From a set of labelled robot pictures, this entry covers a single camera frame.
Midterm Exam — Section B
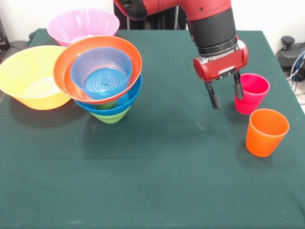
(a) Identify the dark green tablecloth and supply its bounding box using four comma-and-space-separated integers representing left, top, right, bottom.
0, 28, 305, 229

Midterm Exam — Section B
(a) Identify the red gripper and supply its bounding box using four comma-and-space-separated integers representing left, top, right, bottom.
193, 40, 250, 110

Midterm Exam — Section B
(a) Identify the small ringed blue bowl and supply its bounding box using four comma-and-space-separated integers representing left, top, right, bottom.
70, 46, 133, 100

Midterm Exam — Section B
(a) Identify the orange-red plastic bowl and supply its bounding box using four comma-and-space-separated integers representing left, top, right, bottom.
53, 35, 143, 104

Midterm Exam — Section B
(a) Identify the tangle of cables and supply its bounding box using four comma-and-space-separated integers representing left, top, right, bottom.
287, 53, 305, 96

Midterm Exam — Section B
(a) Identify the green plastic cup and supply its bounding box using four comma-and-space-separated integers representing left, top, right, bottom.
95, 100, 119, 110

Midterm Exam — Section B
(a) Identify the orange plastic cup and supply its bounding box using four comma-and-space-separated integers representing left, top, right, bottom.
245, 108, 290, 157

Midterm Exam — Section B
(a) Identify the large smooth blue bowl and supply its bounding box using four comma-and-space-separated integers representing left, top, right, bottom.
73, 73, 143, 116

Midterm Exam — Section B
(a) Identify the large yellow-orange plastic bowl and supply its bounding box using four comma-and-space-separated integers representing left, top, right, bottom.
0, 45, 72, 111

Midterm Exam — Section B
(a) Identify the large pink plastic bowl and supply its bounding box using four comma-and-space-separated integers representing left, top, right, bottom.
47, 8, 121, 47

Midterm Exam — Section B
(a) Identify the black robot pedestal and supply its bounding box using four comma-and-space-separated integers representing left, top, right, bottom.
113, 4, 189, 30

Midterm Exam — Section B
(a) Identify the small green plastic bowl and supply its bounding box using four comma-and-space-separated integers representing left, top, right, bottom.
90, 105, 131, 124

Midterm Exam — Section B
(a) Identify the magenta plastic cup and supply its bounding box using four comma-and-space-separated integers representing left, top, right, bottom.
234, 73, 271, 115

